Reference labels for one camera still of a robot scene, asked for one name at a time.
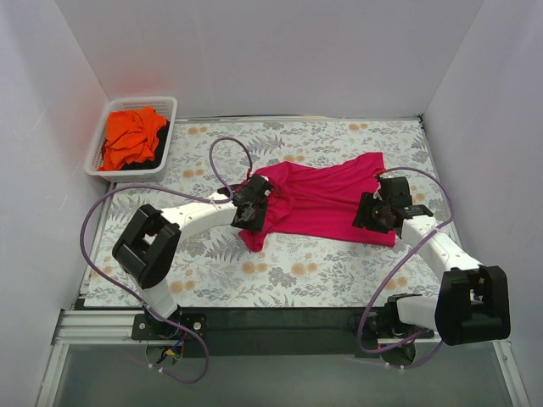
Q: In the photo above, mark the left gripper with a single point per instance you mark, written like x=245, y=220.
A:
x=258, y=192

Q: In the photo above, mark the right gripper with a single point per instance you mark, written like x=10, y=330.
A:
x=365, y=210

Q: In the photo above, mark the magenta t shirt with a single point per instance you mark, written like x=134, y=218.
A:
x=319, y=202

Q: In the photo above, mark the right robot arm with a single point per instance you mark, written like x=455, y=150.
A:
x=472, y=305

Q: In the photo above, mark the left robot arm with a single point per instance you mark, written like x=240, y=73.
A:
x=146, y=248

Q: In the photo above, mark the floral patterned table mat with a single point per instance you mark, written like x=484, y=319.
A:
x=215, y=268

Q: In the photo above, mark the black t shirt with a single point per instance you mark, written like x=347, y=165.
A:
x=150, y=164

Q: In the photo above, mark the white plastic laundry basket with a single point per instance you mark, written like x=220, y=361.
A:
x=165, y=106

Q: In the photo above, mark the orange t shirt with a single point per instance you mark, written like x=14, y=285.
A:
x=130, y=136

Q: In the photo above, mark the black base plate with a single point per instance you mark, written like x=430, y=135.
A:
x=277, y=331

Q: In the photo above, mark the aluminium frame rail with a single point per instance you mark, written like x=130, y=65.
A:
x=95, y=363

